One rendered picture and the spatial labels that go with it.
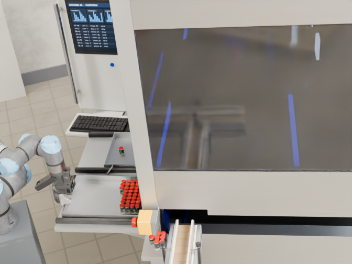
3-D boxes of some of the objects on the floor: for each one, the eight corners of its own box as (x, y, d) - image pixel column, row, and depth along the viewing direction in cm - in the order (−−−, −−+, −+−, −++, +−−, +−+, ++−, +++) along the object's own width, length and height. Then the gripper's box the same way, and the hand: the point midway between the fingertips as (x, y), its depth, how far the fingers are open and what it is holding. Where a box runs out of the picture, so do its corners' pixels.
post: (179, 347, 297) (124, -70, 175) (178, 358, 292) (120, -64, 170) (167, 346, 297) (103, -69, 175) (165, 357, 293) (99, -63, 171)
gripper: (66, 176, 239) (75, 213, 251) (71, 162, 246) (80, 199, 258) (45, 176, 240) (56, 213, 252) (52, 162, 247) (61, 199, 259)
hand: (61, 204), depth 255 cm, fingers closed
